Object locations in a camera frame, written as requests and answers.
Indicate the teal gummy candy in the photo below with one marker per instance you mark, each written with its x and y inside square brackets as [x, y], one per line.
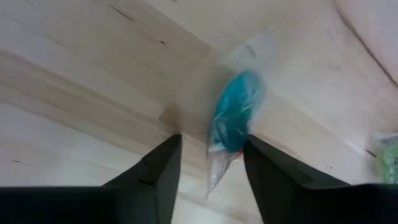
[233, 118]

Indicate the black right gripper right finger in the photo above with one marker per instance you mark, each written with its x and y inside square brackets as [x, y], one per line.
[286, 193]

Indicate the green wrapped gummy candy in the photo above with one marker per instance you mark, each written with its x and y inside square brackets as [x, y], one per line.
[388, 158]

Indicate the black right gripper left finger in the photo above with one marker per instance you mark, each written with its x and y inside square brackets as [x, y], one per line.
[140, 193]

